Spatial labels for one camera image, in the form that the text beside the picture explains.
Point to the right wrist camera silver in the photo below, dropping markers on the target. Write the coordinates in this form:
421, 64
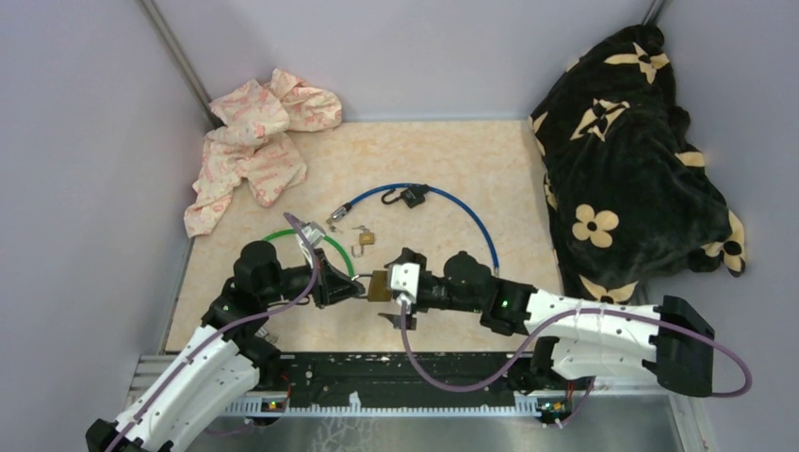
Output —
403, 281

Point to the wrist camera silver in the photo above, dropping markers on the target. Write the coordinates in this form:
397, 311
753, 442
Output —
403, 281
309, 236

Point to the pink patterned cloth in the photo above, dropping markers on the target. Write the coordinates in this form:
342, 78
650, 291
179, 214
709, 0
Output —
253, 144

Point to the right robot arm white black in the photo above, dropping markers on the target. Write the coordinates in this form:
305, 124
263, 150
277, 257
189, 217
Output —
668, 343

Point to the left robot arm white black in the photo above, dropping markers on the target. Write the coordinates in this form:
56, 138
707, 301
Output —
224, 359

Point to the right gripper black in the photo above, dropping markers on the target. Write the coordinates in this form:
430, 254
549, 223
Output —
410, 254

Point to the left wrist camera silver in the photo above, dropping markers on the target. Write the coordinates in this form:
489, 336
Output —
309, 236

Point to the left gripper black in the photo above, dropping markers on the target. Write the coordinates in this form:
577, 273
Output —
331, 284

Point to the large brass padlock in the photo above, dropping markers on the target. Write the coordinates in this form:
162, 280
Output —
376, 286

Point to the black floral blanket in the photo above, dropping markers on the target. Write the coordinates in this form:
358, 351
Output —
627, 195

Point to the small brass padlock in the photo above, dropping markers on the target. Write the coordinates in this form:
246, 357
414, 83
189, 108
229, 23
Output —
365, 238

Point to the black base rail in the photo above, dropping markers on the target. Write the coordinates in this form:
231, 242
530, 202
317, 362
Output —
348, 384

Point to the black padlock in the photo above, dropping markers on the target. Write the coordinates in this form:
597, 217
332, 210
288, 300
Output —
412, 196

